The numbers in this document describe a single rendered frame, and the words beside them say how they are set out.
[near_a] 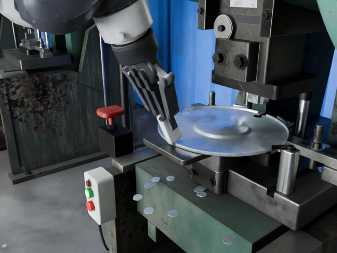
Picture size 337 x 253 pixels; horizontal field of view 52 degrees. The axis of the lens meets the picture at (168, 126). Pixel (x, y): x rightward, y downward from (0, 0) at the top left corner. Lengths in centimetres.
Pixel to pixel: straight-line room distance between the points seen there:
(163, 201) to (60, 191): 131
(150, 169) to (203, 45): 182
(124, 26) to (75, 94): 174
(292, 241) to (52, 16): 55
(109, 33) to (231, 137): 34
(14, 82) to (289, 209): 173
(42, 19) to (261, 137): 49
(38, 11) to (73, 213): 152
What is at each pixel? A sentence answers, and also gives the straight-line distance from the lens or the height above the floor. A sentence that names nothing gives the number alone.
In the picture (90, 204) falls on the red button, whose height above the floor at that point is 55.
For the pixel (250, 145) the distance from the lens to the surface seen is 71.
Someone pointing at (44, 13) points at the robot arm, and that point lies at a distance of 48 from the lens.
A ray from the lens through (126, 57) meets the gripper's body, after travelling 57.
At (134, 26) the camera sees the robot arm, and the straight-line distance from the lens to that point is 54.
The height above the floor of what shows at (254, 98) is 83.
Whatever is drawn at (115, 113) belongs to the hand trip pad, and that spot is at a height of 76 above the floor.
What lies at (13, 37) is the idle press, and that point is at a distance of 392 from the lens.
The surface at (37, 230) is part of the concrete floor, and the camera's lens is 184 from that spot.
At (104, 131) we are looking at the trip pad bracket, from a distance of 99.
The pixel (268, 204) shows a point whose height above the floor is 67.
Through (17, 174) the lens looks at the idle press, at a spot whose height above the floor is 3.
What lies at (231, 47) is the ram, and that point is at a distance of 75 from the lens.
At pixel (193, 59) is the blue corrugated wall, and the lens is 269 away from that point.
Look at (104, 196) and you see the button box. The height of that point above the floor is 58.
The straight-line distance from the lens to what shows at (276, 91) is 75.
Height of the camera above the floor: 107
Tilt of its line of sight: 22 degrees down
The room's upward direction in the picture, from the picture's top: straight up
